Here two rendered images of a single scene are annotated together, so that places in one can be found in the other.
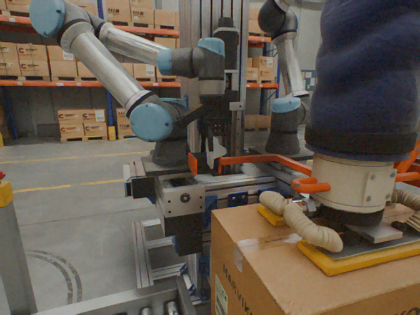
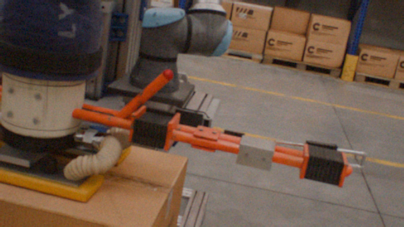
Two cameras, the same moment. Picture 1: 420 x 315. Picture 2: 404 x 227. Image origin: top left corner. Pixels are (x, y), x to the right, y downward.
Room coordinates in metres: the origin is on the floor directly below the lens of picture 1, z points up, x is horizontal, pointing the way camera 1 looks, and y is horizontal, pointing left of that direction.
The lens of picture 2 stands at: (-0.24, -1.09, 1.43)
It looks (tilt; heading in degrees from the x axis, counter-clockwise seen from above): 17 degrees down; 24
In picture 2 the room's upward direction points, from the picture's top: 10 degrees clockwise
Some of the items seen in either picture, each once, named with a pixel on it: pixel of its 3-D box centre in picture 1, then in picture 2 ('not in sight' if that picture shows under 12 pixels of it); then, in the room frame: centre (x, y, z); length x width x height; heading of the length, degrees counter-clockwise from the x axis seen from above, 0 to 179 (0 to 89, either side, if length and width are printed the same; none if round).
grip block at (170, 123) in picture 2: (418, 172); (154, 127); (0.65, -0.59, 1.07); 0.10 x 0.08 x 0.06; 17
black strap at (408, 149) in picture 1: (354, 135); (48, 50); (0.58, -0.35, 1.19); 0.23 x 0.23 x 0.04
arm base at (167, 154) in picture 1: (172, 147); not in sight; (0.91, 0.14, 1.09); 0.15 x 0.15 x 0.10
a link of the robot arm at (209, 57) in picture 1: (210, 60); not in sight; (0.75, -0.01, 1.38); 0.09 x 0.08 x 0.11; 79
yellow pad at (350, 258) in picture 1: (374, 237); (17, 162); (0.49, -0.38, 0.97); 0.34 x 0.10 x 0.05; 107
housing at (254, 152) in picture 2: not in sight; (255, 152); (0.71, -0.80, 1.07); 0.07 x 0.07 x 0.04; 17
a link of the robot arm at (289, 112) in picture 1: (285, 113); (163, 30); (1.08, -0.34, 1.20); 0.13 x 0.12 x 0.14; 135
